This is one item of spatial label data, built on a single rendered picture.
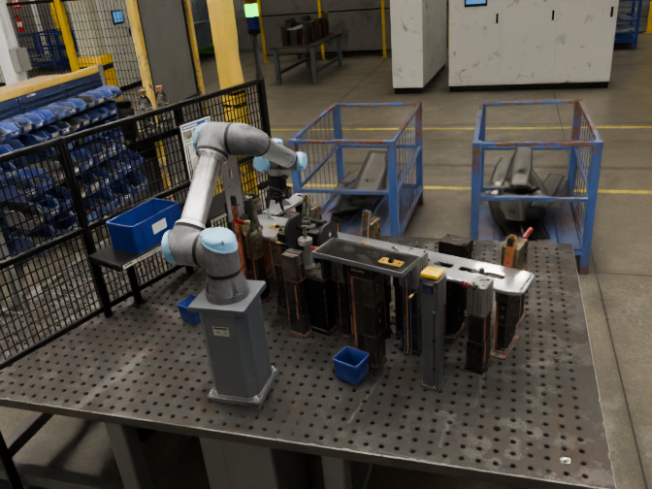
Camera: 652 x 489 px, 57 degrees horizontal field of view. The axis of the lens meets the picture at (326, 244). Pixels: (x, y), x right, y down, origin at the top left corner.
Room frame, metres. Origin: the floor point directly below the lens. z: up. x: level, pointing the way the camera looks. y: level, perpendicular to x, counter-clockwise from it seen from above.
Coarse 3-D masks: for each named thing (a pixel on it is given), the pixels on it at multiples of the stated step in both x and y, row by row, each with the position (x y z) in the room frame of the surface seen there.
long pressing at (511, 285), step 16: (272, 224) 2.62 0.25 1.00; (352, 240) 2.36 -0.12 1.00; (368, 240) 2.35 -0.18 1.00; (432, 256) 2.14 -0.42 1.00; (448, 256) 2.13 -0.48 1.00; (448, 272) 2.00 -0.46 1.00; (464, 272) 1.99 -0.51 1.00; (496, 272) 1.97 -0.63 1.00; (512, 272) 1.95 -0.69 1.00; (528, 272) 1.95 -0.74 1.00; (496, 288) 1.84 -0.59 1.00; (512, 288) 1.84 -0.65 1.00
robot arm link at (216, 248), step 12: (216, 228) 1.85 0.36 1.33; (204, 240) 1.77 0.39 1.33; (216, 240) 1.76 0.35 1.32; (228, 240) 1.77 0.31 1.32; (192, 252) 1.78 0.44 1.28; (204, 252) 1.77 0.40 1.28; (216, 252) 1.75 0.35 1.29; (228, 252) 1.76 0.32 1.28; (204, 264) 1.77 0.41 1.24; (216, 264) 1.75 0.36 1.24; (228, 264) 1.76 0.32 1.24; (240, 264) 1.81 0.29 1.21; (216, 276) 1.75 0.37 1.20
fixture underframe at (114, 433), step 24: (24, 432) 2.22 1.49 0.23; (120, 432) 1.76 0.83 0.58; (120, 456) 1.77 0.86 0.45; (144, 456) 1.82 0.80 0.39; (168, 456) 1.98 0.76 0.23; (0, 480) 2.03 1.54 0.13; (24, 480) 1.95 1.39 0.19; (48, 480) 1.91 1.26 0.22; (72, 480) 1.89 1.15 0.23; (96, 480) 1.88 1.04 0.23; (120, 480) 1.87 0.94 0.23; (144, 480) 1.79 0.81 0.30; (336, 480) 1.50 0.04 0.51; (360, 480) 1.75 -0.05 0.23
